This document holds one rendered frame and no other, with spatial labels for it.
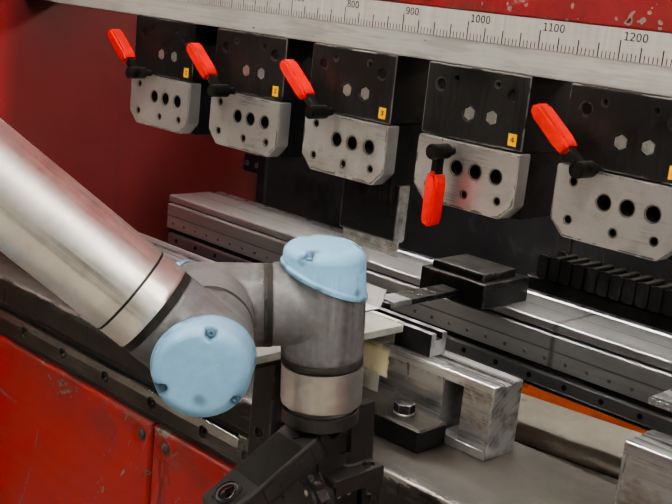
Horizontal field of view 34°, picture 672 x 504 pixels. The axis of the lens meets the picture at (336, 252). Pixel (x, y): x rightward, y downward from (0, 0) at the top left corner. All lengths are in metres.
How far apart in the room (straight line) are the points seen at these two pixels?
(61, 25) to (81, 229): 1.33
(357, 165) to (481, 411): 0.35
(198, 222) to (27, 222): 1.31
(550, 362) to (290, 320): 0.70
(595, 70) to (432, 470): 0.49
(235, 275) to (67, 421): 0.93
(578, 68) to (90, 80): 1.18
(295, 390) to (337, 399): 0.04
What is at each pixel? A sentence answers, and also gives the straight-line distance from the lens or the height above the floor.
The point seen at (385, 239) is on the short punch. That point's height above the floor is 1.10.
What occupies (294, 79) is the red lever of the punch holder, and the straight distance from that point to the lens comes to 1.43.
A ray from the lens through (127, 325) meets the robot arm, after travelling 0.82.
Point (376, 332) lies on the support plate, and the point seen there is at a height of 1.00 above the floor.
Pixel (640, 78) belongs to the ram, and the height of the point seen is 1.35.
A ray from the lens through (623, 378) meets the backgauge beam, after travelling 1.53.
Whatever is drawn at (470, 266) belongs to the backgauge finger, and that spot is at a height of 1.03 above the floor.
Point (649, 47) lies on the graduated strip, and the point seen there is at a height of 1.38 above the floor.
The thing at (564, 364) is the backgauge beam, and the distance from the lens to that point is 1.57.
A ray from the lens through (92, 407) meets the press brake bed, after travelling 1.77.
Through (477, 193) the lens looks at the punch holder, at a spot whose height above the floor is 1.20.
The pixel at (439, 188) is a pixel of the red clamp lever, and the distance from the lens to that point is 1.28.
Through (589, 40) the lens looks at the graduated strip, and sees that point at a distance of 1.20.
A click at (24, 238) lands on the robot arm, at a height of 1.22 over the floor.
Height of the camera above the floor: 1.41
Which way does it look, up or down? 14 degrees down
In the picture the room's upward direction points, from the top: 6 degrees clockwise
